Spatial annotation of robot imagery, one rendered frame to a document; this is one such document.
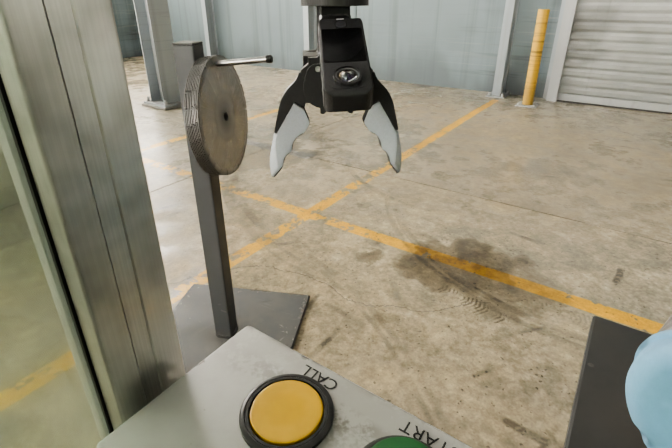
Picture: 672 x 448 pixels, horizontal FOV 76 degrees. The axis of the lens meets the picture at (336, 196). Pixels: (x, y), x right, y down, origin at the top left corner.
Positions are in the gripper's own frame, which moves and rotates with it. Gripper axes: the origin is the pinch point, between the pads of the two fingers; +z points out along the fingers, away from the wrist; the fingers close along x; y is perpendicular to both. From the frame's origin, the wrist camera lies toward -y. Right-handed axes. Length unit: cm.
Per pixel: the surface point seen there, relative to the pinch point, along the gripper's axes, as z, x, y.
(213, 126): 11, 27, 65
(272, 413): 0.8, 6.0, -30.7
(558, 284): 91, -102, 95
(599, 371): 16.2, -26.4, -16.0
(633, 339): 16.2, -33.2, -11.9
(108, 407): 2.1, 15.6, -28.5
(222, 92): 4, 25, 74
